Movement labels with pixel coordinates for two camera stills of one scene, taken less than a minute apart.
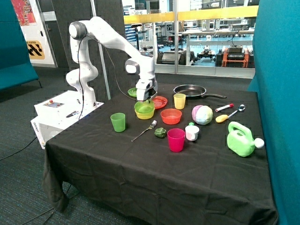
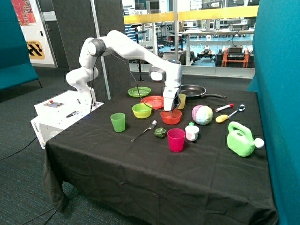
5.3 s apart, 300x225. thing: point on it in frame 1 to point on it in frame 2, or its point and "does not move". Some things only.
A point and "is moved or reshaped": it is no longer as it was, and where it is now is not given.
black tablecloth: x=189 y=154 does not move
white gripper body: x=146 y=89 to x=171 y=98
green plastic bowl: x=143 y=107 is moved or reshaped
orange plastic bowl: x=171 y=116 does not move
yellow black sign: x=35 y=49 does not move
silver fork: x=152 y=126 does not move
